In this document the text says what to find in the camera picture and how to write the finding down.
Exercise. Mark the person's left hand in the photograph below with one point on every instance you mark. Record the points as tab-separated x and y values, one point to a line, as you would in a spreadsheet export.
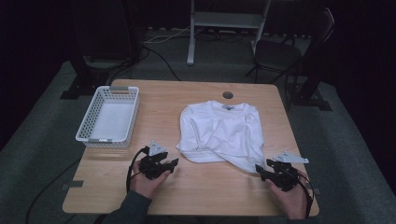
144	186

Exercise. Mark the black chair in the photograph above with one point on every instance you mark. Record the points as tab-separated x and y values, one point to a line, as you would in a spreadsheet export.
277	54

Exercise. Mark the tall black equipment stand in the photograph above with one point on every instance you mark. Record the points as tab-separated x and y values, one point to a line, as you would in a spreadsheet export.
84	74

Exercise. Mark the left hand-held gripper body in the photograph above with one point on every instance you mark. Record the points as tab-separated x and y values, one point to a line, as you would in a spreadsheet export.
151	168

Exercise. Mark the white t-shirt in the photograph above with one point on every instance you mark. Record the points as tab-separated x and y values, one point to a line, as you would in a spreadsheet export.
222	133

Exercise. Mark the white metal stand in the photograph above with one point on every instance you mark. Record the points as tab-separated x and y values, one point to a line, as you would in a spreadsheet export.
191	37

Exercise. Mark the round grey table grommet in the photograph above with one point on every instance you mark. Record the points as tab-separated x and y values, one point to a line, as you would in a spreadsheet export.
228	95

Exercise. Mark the black stand with base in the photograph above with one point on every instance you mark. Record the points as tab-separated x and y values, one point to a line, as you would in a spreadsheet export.
313	99

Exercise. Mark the grey tape strip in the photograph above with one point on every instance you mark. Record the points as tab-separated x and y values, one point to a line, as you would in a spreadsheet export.
314	190
73	184

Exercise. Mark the white perforated plastic basket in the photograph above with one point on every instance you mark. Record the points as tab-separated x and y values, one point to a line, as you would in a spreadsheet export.
110	119

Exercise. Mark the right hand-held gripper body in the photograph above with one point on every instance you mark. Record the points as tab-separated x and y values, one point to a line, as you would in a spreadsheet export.
286	177

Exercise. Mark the person's right hand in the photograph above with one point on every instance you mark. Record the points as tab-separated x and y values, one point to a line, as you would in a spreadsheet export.
294	202

